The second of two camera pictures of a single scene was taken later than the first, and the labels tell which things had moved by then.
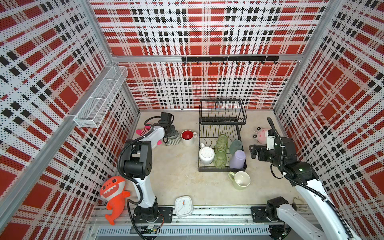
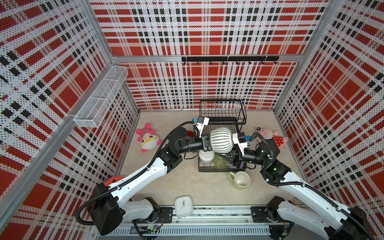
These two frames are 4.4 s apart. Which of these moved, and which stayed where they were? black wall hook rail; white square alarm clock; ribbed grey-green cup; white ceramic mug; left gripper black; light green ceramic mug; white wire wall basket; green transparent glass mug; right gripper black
Moved: left gripper black; right gripper black; ribbed grey-green cup
Stayed: white wire wall basket; white square alarm clock; green transparent glass mug; white ceramic mug; light green ceramic mug; black wall hook rail
